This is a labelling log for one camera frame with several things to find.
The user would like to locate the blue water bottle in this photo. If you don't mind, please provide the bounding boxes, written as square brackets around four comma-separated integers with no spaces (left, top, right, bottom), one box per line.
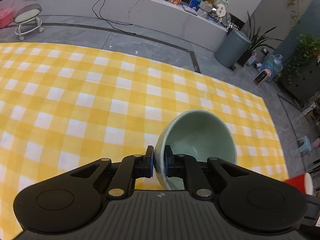
[271,54,285,74]

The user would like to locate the small space heater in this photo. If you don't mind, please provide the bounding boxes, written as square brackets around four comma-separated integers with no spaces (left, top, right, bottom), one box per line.
[254,69,272,85]

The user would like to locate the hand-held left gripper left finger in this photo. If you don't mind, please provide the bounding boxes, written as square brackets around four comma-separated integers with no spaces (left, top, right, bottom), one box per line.
[54,145,155,197]

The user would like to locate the white marble media bench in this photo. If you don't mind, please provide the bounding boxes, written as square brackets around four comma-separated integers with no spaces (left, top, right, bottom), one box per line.
[0,0,232,53]

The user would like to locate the green ceramic bowl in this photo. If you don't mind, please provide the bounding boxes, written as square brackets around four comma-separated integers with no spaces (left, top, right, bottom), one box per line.
[154,109,237,191]

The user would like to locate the potted long-leaf plant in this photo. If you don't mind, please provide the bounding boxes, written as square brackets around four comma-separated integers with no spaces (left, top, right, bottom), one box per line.
[236,11,283,67]

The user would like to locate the yellow checked tablecloth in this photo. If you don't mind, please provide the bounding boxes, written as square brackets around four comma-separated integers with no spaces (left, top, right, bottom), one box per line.
[0,42,290,240]

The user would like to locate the small blue plastic stool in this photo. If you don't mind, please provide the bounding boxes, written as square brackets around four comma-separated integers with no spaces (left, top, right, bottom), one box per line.
[297,135,315,154]

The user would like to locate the pink box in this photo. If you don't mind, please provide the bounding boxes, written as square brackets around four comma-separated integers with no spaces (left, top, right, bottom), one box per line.
[0,7,13,29]

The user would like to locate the black cable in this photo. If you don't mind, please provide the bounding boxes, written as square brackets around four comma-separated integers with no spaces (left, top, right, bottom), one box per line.
[92,0,133,26]

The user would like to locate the dark cabinet with plants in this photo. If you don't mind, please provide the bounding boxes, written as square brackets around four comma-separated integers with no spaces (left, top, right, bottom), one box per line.
[279,32,320,103]

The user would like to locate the red and white container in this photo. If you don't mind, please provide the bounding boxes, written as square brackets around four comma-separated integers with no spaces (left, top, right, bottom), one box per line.
[284,172,314,195]

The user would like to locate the white rolling stool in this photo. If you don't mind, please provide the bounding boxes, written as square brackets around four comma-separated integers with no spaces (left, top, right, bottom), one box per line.
[14,3,44,41]

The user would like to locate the grey trash bin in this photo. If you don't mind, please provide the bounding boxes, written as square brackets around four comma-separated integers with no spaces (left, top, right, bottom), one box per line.
[214,27,252,68]

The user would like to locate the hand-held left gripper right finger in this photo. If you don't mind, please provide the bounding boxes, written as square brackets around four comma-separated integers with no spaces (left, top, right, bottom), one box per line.
[164,144,253,197]

